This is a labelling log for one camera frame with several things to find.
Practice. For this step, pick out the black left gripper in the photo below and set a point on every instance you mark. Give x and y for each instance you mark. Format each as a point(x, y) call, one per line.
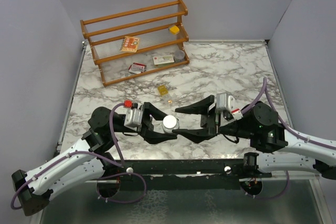
point(147, 128)

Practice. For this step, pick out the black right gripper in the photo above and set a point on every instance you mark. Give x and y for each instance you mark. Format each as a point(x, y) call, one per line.
point(208, 120)

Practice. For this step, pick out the white pill bottle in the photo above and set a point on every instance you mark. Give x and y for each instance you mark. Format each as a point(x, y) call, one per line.
point(170, 123)

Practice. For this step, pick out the yellow clear pill organizer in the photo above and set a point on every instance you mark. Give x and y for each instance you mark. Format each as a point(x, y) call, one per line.
point(166, 94)

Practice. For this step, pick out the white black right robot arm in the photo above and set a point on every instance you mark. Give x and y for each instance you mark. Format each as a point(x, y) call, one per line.
point(276, 147)

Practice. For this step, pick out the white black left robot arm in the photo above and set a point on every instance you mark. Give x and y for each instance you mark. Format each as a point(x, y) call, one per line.
point(93, 156)

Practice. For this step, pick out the red white staple box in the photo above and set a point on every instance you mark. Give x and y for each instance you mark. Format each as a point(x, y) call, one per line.
point(137, 68)

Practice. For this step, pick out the green stapler box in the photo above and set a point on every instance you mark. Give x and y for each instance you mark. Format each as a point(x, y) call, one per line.
point(160, 61)

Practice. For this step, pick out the orange spiral notebook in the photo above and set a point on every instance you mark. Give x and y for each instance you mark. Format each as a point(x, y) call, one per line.
point(130, 44)

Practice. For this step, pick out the yellow sticky note block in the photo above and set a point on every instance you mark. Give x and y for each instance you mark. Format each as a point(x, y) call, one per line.
point(174, 29)

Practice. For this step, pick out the orange wooden shelf rack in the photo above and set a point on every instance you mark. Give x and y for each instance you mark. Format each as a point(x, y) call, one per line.
point(150, 24)

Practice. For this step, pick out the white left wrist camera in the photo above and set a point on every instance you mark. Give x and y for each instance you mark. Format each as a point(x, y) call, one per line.
point(133, 116)

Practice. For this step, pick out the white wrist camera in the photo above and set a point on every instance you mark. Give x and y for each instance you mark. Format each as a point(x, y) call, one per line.
point(226, 107)
point(133, 116)

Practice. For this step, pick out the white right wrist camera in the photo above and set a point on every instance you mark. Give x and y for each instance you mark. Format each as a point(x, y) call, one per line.
point(226, 107)

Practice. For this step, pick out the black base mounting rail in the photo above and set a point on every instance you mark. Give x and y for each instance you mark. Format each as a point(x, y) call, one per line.
point(180, 174)

